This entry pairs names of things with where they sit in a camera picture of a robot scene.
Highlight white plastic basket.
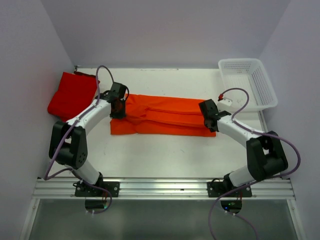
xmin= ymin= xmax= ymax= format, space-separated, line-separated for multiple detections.
xmin=218 ymin=58 xmax=278 ymax=112

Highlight aluminium mounting rail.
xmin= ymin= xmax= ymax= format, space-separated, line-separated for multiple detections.
xmin=32 ymin=177 xmax=295 ymax=200

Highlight orange t shirt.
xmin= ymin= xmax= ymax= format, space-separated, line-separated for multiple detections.
xmin=110 ymin=94 xmax=216 ymax=138

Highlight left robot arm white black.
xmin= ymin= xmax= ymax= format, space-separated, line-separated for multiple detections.
xmin=49 ymin=82 xmax=130 ymax=198

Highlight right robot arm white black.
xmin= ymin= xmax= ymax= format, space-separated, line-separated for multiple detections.
xmin=198 ymin=99 xmax=288 ymax=198

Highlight folded red t shirt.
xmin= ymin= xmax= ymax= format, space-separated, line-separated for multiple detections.
xmin=47 ymin=72 xmax=100 ymax=122

